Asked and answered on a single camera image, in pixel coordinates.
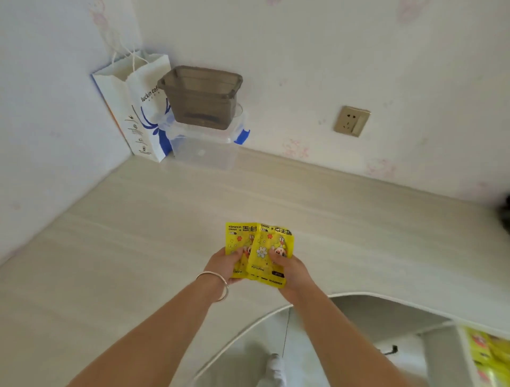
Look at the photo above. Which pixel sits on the person's right hand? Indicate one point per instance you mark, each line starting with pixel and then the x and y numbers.
pixel 299 281

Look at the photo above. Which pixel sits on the person's left hand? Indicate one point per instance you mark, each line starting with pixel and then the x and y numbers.
pixel 221 265

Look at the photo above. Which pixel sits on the white drawer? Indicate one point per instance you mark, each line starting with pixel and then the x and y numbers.
pixel 442 355

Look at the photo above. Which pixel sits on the yellow packets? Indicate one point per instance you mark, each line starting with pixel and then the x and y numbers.
pixel 486 351

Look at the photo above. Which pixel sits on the person's left forearm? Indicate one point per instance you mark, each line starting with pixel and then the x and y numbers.
pixel 151 343

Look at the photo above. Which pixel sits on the person's right forearm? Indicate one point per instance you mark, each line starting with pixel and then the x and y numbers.
pixel 350 347

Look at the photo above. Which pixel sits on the person's left white shoe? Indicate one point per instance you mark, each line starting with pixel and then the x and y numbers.
pixel 274 372

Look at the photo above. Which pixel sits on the clear plastic storage box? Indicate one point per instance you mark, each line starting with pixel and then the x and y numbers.
pixel 203 153

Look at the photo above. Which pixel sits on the white paper bag blue deer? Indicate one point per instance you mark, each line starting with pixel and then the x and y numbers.
pixel 119 99

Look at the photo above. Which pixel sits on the light wooden table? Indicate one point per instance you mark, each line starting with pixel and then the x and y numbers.
pixel 119 239

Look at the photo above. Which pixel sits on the grey translucent plastic box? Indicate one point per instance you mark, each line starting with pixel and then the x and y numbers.
pixel 199 103

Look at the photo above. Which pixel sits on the black folded garment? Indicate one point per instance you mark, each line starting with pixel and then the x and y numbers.
pixel 507 215

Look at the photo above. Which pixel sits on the beige wall fixture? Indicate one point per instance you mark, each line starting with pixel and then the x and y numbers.
pixel 350 121

